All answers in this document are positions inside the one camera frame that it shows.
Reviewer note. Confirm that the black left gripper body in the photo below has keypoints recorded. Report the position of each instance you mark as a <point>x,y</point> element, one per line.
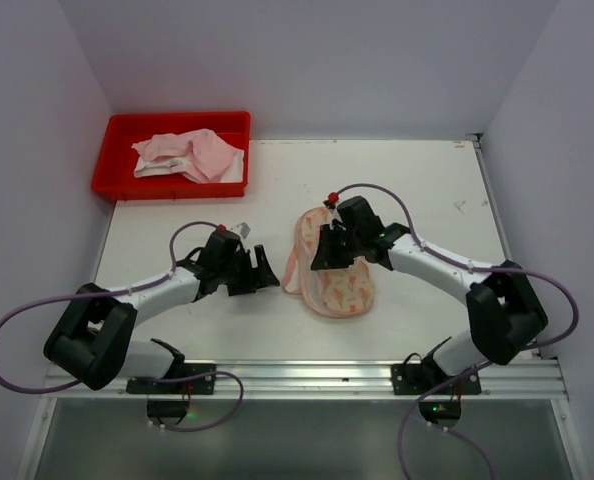
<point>247,273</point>

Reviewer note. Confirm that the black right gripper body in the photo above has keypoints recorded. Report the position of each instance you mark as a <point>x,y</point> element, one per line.
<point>341,245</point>

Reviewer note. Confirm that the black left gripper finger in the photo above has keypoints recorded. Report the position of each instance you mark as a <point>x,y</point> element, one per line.
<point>264,274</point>
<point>241,279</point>

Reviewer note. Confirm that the floral mesh laundry bag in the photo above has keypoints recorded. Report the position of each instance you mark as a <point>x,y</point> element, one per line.
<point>340,293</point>

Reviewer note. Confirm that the white pink bra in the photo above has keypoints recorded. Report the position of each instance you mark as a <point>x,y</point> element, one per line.
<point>183,166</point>

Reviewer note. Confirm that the pink underwear garment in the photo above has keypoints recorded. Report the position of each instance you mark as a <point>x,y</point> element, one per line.
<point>209,152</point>

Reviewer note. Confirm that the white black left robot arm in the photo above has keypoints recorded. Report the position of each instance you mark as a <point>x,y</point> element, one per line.
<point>92,340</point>

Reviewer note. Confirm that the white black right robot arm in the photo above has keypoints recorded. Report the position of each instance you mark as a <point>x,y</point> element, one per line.
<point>504,312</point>

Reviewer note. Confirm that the red plastic tray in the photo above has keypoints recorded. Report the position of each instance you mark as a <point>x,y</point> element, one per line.
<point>113,177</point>

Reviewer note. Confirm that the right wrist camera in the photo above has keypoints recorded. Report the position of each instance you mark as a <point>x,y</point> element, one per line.
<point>332,216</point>

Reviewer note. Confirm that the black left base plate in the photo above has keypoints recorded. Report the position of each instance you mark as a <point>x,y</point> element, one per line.
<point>182,379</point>

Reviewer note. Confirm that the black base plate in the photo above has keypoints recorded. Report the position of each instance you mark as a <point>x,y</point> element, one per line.
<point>182,379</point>
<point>416,375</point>

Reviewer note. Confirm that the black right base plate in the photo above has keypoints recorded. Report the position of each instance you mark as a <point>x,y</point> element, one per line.
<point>416,375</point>

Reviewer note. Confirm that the aluminium right side rail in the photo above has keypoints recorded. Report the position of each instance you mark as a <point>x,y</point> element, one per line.
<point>543,353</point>

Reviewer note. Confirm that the aluminium mounting rail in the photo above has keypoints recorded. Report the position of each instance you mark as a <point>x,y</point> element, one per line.
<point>523,379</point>

